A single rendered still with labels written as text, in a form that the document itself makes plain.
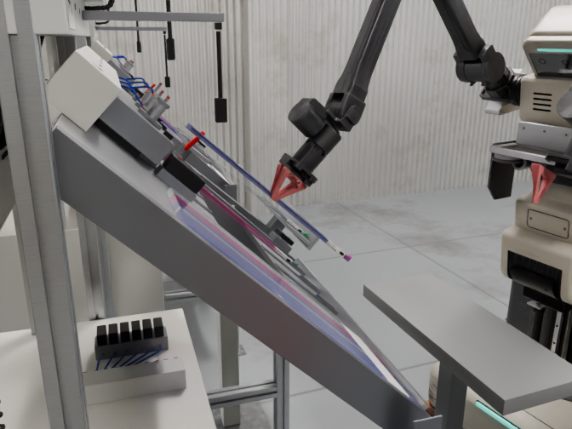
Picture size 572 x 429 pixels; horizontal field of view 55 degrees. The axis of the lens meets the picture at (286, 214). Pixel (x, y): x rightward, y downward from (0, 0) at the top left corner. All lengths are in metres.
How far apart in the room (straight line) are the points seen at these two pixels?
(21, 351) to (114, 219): 0.80
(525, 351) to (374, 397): 0.64
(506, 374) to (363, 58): 0.77
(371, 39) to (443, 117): 3.75
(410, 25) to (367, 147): 1.03
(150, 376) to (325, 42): 3.53
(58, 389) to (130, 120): 0.46
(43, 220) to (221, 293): 0.24
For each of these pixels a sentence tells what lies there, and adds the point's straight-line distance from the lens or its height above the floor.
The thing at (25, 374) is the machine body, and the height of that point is 0.62.
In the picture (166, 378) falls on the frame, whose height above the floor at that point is 0.65.
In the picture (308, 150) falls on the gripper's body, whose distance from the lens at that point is 1.21.
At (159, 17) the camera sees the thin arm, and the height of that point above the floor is 1.34.
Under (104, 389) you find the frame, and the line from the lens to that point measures 1.18.
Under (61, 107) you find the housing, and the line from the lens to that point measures 0.84.
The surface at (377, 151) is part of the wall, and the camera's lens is 4.71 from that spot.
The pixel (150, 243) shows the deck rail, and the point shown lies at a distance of 0.69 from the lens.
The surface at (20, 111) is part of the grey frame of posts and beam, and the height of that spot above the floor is 1.24.
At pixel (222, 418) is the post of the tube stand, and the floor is 0.03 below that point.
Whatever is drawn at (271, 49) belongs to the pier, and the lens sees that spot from 4.07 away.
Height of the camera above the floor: 1.31
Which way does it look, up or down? 18 degrees down
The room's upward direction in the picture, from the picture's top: straight up
